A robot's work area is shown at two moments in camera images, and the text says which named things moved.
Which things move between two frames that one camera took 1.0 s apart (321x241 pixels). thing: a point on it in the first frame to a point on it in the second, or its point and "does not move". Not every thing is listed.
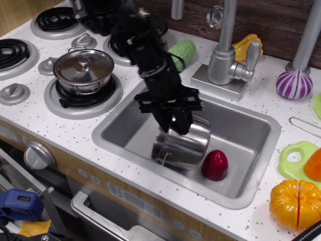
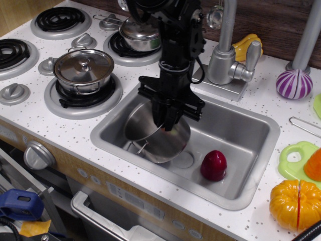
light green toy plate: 295,170 does not move
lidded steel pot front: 87,71 does not move
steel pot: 189,151 to 163,146
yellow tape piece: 30,228 does not move
